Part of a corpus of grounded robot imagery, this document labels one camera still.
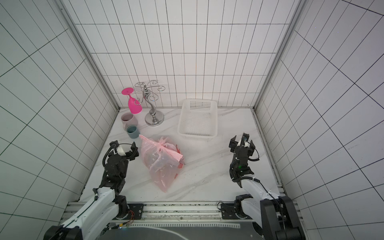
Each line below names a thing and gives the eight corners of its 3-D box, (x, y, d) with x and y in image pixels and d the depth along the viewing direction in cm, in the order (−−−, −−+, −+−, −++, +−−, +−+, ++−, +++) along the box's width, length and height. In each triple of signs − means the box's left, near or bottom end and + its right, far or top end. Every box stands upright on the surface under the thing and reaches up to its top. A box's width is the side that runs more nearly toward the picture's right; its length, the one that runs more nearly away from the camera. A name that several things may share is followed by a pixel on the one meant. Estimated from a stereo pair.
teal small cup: (128, 138, 103) (124, 133, 98) (130, 130, 108) (127, 125, 103) (137, 138, 103) (134, 133, 98) (139, 130, 108) (137, 125, 103)
